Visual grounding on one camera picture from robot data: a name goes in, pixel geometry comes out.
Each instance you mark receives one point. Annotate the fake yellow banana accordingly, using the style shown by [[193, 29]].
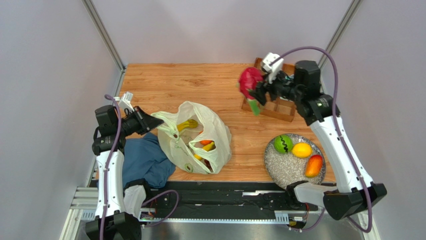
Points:
[[190, 123]]

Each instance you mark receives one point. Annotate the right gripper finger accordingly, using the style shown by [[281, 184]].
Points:
[[260, 97], [262, 87]]

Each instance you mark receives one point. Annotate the fake orange mango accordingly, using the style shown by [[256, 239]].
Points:
[[313, 166]]

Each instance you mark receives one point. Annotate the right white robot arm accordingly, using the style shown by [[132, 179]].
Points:
[[355, 190]]

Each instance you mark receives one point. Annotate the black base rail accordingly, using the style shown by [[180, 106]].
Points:
[[224, 202]]

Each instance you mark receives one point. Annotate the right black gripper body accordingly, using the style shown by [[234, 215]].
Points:
[[268, 89]]

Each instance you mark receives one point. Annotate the fake red dragon fruit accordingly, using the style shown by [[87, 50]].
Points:
[[247, 82]]

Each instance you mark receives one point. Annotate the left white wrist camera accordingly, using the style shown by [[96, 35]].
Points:
[[124, 102]]

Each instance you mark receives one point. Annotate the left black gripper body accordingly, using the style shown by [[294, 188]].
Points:
[[132, 123]]

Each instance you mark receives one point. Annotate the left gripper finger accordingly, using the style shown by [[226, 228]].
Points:
[[152, 127], [145, 118]]

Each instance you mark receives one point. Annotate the brown wooden divider tray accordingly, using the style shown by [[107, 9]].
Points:
[[281, 109]]

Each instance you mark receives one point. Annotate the fake orange fruit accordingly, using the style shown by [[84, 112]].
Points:
[[206, 142]]

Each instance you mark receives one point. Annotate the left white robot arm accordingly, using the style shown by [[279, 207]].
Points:
[[118, 207]]

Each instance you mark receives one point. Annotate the fake green watermelon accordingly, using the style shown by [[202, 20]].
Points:
[[283, 144]]

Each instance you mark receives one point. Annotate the speckled ceramic plate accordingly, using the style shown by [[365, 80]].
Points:
[[285, 168]]

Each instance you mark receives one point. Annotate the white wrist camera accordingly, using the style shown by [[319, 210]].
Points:
[[124, 102], [271, 65]]

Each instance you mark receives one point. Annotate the translucent yellowish plastic bag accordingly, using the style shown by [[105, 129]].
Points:
[[183, 148]]

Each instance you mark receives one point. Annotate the blue cloth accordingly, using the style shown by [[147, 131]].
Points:
[[144, 159]]

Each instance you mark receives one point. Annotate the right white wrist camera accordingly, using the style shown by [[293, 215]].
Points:
[[271, 65]]

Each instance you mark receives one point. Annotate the fake yellow lemon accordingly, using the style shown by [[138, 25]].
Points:
[[302, 150]]

